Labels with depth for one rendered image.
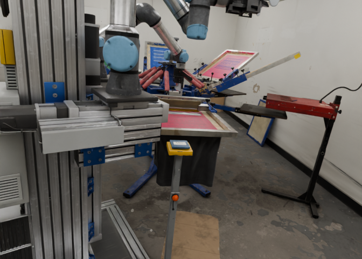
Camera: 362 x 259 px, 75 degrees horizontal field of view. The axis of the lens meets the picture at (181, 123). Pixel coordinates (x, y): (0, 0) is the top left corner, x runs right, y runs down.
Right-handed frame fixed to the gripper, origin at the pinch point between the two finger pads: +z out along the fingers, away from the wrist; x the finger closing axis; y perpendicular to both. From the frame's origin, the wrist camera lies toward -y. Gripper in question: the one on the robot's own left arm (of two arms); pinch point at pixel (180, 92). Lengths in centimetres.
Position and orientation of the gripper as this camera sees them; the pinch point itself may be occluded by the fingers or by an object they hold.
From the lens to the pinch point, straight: 200.9
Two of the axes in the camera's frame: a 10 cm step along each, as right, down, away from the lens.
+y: -9.8, -0.3, -1.9
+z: -0.9, 9.5, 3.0
